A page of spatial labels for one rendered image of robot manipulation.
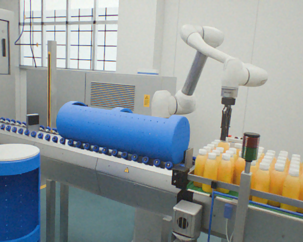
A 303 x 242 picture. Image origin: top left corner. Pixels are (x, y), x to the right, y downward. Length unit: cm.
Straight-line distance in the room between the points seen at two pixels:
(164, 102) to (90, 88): 171
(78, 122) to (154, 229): 111
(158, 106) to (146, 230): 103
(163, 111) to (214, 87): 222
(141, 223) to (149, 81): 161
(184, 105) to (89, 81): 178
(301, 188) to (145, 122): 84
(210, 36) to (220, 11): 244
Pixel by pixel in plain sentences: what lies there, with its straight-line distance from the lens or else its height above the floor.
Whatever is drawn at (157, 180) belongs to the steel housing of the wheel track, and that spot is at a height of 87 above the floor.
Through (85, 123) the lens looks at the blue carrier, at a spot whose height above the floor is 112.
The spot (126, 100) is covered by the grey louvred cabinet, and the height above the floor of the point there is 113.
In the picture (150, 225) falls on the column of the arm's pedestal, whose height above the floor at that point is 23.
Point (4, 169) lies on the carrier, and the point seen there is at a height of 99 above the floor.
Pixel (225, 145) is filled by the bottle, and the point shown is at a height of 110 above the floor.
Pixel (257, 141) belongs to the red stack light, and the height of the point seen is 124.
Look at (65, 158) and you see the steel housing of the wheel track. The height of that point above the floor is 85.
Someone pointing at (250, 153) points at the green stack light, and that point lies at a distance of 113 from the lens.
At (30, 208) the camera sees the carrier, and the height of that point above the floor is 66.
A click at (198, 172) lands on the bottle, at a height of 98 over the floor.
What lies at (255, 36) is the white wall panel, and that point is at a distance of 430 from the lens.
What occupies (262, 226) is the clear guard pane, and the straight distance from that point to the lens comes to 136.
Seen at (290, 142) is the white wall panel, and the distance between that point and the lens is 432.
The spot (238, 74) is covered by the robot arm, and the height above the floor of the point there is 149.
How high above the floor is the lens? 146
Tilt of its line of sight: 10 degrees down
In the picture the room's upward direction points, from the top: 4 degrees clockwise
